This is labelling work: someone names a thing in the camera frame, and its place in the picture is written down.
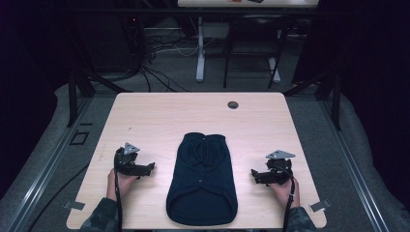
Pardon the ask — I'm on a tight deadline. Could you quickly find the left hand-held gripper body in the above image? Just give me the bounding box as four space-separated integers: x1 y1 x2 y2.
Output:
113 142 145 177

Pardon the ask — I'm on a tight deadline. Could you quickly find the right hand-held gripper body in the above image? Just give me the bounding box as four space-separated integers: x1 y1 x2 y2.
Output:
264 149 297 187

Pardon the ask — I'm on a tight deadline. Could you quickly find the person's left hand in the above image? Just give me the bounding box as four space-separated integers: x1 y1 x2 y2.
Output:
106 167 140 203

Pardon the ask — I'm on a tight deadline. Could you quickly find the person's right hand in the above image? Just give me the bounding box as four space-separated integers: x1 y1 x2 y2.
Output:
268 177 302 209

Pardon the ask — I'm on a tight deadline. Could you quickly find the dark navy garment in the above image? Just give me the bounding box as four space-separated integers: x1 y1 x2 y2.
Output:
165 131 239 227

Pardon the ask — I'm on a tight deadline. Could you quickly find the grey table edge clip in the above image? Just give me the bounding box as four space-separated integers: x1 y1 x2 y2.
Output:
62 200 86 212
308 198 333 214

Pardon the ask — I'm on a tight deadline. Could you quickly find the black metal stand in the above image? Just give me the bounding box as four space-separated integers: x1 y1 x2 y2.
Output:
282 69 343 131
65 69 133 129

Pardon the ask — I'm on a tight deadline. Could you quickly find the white desk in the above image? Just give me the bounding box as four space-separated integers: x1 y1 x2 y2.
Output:
176 0 321 84

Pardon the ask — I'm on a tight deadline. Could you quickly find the black chair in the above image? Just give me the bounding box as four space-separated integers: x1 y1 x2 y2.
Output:
222 14 293 90

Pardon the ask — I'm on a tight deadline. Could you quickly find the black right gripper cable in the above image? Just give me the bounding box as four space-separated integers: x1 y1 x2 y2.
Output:
281 163 297 232

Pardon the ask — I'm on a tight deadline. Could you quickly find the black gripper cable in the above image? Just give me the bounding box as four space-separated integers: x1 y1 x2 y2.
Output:
113 157 124 232
281 163 297 232

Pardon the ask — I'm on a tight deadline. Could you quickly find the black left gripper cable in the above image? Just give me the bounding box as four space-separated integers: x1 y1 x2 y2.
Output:
113 157 124 232

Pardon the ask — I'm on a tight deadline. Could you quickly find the aluminium floor rail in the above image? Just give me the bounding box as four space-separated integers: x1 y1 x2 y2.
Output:
6 96 95 232
317 96 393 232

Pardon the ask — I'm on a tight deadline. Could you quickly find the black floor cable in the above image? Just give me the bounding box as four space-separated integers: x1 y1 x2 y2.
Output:
28 163 91 232

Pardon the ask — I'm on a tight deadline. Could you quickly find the bundle of floor cables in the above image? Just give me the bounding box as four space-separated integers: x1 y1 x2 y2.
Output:
136 30 201 94

